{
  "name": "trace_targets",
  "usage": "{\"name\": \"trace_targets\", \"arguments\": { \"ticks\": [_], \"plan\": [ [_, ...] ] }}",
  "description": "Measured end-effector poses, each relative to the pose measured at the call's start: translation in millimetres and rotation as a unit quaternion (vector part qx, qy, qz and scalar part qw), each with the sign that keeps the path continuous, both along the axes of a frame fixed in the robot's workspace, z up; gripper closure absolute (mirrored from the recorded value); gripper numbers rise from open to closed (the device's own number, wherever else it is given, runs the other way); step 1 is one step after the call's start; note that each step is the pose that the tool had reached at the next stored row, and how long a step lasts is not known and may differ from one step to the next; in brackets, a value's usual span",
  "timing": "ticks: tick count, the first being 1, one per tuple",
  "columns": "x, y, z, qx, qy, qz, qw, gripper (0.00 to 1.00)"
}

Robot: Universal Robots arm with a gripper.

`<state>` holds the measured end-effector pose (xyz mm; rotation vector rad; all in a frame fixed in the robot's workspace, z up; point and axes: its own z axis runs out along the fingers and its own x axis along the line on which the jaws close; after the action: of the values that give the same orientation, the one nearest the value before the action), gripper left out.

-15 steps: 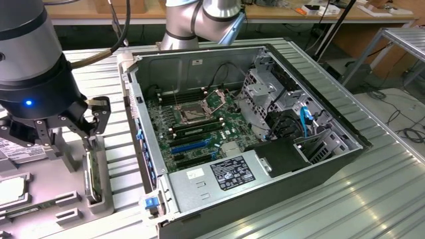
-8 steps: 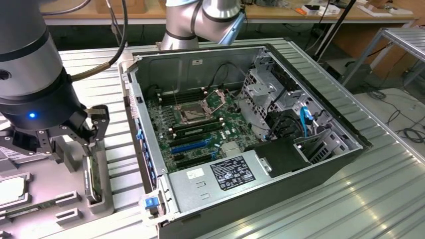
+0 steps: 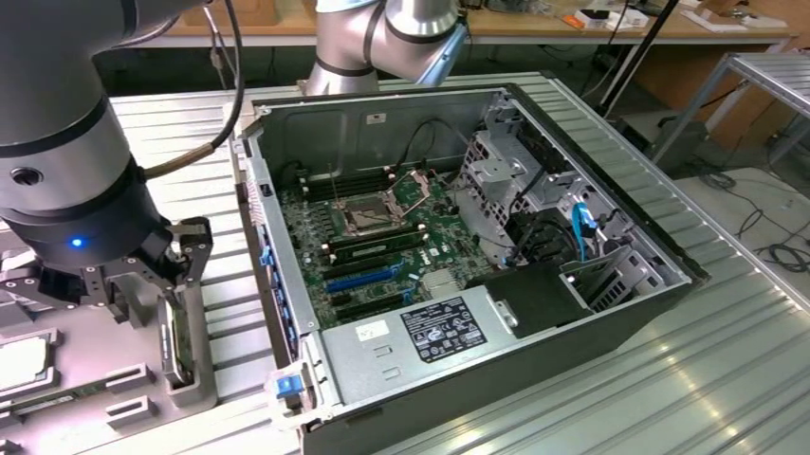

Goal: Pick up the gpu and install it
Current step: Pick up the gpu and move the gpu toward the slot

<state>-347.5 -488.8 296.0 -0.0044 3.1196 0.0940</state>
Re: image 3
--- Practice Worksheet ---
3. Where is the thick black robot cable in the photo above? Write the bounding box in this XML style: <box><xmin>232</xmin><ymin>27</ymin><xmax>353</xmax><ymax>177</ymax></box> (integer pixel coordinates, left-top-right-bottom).
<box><xmin>135</xmin><ymin>0</ymin><xmax>248</xmax><ymax>180</ymax></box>

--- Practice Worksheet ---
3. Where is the green Dell motherboard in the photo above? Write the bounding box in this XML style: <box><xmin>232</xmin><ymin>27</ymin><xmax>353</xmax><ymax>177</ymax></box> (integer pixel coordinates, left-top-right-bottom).
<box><xmin>277</xmin><ymin>173</ymin><xmax>504</xmax><ymax>329</ymax></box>

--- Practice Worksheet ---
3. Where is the green RAM stick in slot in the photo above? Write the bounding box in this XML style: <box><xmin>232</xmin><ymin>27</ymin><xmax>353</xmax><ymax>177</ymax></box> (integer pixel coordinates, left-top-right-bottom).
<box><xmin>328</xmin><ymin>235</ymin><xmax>430</xmax><ymax>265</ymax></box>

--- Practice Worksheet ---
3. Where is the silver socket cover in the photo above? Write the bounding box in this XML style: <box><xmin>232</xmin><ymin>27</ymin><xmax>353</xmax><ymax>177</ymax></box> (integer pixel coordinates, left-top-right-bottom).
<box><xmin>380</xmin><ymin>169</ymin><xmax>436</xmax><ymax>215</ymax></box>

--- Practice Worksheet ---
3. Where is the black tripod pole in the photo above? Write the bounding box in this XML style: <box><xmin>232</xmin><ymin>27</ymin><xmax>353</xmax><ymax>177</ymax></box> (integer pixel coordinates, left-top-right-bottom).
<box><xmin>596</xmin><ymin>0</ymin><xmax>683</xmax><ymax>111</ymax></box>

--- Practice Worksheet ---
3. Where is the grey plastic parts rack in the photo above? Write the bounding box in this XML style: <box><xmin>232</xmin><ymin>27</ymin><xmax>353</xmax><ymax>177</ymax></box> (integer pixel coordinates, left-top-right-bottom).
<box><xmin>0</xmin><ymin>246</ymin><xmax>220</xmax><ymax>455</ymax></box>

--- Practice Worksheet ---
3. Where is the low-profile Nvidia graphics card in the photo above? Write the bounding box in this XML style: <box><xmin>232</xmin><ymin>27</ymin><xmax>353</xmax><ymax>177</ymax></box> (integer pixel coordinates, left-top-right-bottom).
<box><xmin>156</xmin><ymin>296</ymin><xmax>199</xmax><ymax>388</ymax></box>

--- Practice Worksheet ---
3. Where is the silver perforated disk bay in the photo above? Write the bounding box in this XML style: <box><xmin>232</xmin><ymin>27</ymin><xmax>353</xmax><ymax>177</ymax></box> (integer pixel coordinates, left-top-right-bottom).
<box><xmin>558</xmin><ymin>246</ymin><xmax>660</xmax><ymax>315</ymax></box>

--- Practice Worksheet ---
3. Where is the grey hanging cable with connector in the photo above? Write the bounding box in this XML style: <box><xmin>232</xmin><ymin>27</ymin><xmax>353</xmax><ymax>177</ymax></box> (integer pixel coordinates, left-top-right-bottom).
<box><xmin>207</xmin><ymin>9</ymin><xmax>233</xmax><ymax>91</ymax></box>

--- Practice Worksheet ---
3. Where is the white paper stack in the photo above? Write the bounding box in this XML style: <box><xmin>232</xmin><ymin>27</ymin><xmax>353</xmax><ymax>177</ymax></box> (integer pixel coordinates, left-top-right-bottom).
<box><xmin>678</xmin><ymin>6</ymin><xmax>752</xmax><ymax>34</ymax></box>

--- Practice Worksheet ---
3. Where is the metal slat frame table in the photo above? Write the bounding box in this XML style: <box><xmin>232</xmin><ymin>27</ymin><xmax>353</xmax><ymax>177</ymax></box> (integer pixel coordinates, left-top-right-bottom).
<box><xmin>648</xmin><ymin>50</ymin><xmax>810</xmax><ymax>167</ymax></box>

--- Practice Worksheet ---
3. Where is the silver chipset heat sink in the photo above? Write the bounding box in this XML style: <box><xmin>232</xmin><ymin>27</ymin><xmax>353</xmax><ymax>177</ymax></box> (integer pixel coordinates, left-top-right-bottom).
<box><xmin>419</xmin><ymin>270</ymin><xmax>462</xmax><ymax>292</ymax></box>

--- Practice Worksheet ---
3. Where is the silver metal disk bay cage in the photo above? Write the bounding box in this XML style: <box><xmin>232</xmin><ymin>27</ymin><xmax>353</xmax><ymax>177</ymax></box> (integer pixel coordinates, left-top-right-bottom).
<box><xmin>454</xmin><ymin>129</ymin><xmax>540</xmax><ymax>239</ymax></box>

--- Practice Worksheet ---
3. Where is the CPU socket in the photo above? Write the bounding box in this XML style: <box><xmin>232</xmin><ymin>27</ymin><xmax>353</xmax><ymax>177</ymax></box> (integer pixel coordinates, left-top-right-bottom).
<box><xmin>336</xmin><ymin>195</ymin><xmax>399</xmax><ymax>237</ymax></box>

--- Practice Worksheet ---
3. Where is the black RAM slot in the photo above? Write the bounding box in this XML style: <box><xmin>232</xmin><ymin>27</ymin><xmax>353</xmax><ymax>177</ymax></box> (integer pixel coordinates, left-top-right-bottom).
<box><xmin>304</xmin><ymin>178</ymin><xmax>395</xmax><ymax>199</ymax></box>
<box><xmin>320</xmin><ymin>223</ymin><xmax>424</xmax><ymax>248</ymax></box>
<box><xmin>301</xmin><ymin>168</ymin><xmax>391</xmax><ymax>190</ymax></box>
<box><xmin>323</xmin><ymin>229</ymin><xmax>426</xmax><ymax>255</ymax></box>

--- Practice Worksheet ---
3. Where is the black cable bundle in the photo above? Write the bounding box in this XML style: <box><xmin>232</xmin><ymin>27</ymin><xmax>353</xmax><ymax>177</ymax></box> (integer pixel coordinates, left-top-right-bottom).
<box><xmin>767</xmin><ymin>243</ymin><xmax>810</xmax><ymax>276</ymax></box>

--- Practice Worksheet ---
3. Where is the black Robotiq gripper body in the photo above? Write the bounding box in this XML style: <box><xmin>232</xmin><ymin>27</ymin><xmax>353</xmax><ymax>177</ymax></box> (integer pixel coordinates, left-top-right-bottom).
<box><xmin>0</xmin><ymin>198</ymin><xmax>176</xmax><ymax>312</ymax></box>

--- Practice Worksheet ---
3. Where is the black open PC case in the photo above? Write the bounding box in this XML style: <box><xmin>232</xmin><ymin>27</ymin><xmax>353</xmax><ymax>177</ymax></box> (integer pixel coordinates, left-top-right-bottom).
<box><xmin>224</xmin><ymin>82</ymin><xmax>710</xmax><ymax>455</ymax></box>

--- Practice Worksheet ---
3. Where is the long black expansion slot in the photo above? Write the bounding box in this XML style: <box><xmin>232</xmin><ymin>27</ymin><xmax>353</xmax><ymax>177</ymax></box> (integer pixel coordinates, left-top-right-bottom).
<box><xmin>320</xmin><ymin>257</ymin><xmax>407</xmax><ymax>282</ymax></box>
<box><xmin>333</xmin><ymin>292</ymin><xmax>408</xmax><ymax>323</ymax></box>

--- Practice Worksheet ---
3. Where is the green loose RAM stick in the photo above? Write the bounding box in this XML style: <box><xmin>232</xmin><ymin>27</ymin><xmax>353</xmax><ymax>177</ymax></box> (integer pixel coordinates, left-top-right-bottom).
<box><xmin>0</xmin><ymin>381</ymin><xmax>108</xmax><ymax>416</ymax></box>

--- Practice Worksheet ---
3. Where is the black plastic shroud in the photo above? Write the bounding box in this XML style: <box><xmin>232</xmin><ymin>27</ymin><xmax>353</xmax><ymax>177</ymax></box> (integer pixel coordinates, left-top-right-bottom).
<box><xmin>464</xmin><ymin>262</ymin><xmax>598</xmax><ymax>340</ymax></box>

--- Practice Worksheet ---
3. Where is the wooden desk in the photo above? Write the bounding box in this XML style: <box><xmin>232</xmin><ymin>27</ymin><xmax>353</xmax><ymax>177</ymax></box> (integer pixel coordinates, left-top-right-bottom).
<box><xmin>151</xmin><ymin>0</ymin><xmax>802</xmax><ymax>48</ymax></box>

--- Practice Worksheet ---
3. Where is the black disk power wire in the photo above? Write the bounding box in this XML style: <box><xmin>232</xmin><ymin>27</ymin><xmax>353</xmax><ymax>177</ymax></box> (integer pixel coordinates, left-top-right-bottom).
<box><xmin>499</xmin><ymin>210</ymin><xmax>580</xmax><ymax>271</ymax></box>

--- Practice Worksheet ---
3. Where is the small black box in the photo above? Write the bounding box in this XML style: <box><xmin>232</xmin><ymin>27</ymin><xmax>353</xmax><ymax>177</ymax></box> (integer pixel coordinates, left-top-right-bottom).
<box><xmin>578</xmin><ymin>8</ymin><xmax>614</xmax><ymax>30</ymax></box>

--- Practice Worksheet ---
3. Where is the blue expansion slot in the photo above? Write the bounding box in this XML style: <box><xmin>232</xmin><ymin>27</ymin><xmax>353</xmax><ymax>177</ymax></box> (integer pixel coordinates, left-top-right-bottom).
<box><xmin>324</xmin><ymin>268</ymin><xmax>407</xmax><ymax>293</ymax></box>

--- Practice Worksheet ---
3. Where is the thin black looped wire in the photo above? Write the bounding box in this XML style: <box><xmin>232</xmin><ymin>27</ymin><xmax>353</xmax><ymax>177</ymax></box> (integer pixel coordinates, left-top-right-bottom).
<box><xmin>399</xmin><ymin>118</ymin><xmax>475</xmax><ymax>173</ymax></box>

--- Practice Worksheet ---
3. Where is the flat white box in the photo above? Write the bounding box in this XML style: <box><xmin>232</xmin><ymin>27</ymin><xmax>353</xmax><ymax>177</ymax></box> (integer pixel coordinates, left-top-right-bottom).
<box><xmin>603</xmin><ymin>9</ymin><xmax>650</xmax><ymax>28</ymax></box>

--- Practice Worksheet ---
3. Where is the thin metal locking lever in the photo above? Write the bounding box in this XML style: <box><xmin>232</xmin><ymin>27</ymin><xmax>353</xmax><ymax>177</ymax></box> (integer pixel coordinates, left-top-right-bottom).
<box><xmin>327</xmin><ymin>161</ymin><xmax>347</xmax><ymax>209</ymax></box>

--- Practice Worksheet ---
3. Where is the silver power supply unit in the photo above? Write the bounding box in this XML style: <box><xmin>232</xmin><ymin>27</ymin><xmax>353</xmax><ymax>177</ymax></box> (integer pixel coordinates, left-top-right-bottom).
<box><xmin>319</xmin><ymin>293</ymin><xmax>530</xmax><ymax>409</ymax></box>

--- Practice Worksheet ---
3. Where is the blue SATA wire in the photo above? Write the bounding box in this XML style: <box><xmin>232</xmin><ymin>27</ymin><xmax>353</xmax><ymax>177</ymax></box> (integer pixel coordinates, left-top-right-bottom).
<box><xmin>570</xmin><ymin>202</ymin><xmax>600</xmax><ymax>264</ymax></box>

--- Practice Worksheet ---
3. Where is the silver CPU chip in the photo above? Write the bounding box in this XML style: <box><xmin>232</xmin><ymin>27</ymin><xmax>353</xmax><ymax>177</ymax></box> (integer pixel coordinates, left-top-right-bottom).
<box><xmin>0</xmin><ymin>337</ymin><xmax>53</xmax><ymax>392</ymax></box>

